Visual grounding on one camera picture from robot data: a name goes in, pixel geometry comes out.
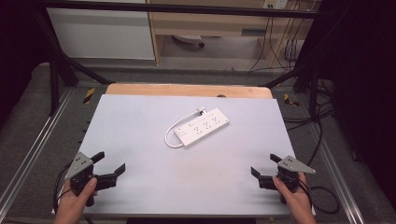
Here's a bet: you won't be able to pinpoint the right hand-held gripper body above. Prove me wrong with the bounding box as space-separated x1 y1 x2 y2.
259 155 317 205

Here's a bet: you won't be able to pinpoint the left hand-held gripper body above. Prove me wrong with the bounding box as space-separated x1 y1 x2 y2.
64 151 119 208

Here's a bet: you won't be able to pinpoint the white power strip cable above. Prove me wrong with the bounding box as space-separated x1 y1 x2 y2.
163 111 200 149

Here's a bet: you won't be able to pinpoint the person's right hand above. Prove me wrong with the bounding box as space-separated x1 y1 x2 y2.
272 172 318 224

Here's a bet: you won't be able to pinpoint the person's left hand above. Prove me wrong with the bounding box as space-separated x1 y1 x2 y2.
53 176 98 224

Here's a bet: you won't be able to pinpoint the wooden board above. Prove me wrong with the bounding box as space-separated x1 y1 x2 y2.
105 82 274 100

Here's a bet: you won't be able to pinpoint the black curtain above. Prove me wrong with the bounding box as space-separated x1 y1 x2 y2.
0 0 60 125
306 0 396 206

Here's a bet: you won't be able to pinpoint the white cabinet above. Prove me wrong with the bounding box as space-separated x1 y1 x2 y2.
46 7 156 61

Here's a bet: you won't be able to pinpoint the chair base with caster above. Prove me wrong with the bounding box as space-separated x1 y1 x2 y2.
172 34 206 49

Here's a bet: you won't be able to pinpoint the wooden desk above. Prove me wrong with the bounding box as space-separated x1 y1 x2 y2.
146 0 316 69

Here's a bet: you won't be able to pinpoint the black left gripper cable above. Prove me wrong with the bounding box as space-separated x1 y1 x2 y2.
51 162 75 214

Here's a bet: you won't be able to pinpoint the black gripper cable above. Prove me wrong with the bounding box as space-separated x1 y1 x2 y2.
298 178 341 216
51 162 75 214

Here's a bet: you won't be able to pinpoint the black floor cables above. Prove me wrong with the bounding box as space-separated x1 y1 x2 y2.
281 78 339 167

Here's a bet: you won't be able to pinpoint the aluminium rail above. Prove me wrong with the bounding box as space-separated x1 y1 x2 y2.
306 122 366 224
0 88 76 216

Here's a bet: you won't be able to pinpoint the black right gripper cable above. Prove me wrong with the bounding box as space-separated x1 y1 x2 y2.
298 178 341 216

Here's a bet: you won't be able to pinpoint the black metal frame stand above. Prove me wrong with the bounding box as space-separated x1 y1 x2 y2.
32 8 117 117
262 60 323 123

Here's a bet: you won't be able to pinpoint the hanging black cables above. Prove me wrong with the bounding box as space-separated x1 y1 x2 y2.
247 13 307 73

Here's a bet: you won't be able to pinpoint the wall socket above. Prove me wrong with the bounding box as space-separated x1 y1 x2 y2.
262 0 290 10

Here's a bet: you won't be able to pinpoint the black metal frame bar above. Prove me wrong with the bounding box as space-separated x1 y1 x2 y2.
36 0 323 20

